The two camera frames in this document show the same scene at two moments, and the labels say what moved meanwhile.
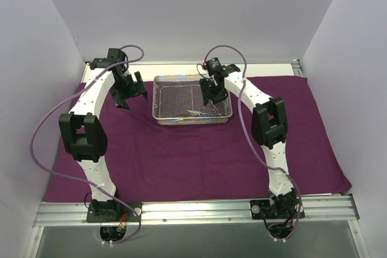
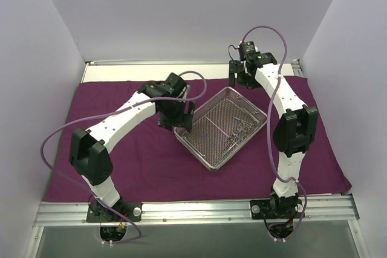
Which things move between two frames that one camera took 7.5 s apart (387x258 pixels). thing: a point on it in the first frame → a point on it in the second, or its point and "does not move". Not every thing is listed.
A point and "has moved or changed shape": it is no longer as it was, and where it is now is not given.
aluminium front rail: [328, 208] does not move
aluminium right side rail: [297, 67] does not move
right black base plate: [265, 209] does not move
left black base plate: [113, 212] does not move
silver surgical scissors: [198, 113] → [243, 125]
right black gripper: [214, 92] → [237, 66]
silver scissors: [214, 107] → [243, 139]
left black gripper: [128, 89] → [176, 122]
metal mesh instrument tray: [178, 100] has moved or changed shape
